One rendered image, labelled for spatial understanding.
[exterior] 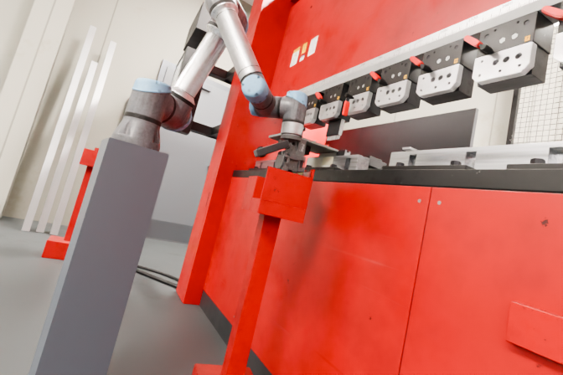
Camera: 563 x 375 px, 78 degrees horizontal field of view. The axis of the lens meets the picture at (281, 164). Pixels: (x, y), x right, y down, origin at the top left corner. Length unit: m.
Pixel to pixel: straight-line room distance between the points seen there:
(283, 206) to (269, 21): 1.74
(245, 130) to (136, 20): 2.78
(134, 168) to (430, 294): 0.87
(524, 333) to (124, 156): 1.03
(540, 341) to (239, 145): 1.91
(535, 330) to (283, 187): 0.70
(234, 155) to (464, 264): 1.72
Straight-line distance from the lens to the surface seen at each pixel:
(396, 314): 0.98
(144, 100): 1.19
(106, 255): 1.16
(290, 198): 1.11
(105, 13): 4.75
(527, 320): 0.78
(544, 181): 0.82
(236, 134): 2.32
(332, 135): 1.63
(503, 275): 0.83
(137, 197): 1.14
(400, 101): 1.31
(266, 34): 2.57
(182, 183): 4.60
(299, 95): 1.17
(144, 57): 4.69
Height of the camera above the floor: 0.68
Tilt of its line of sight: 8 degrees up
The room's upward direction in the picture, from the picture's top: 13 degrees clockwise
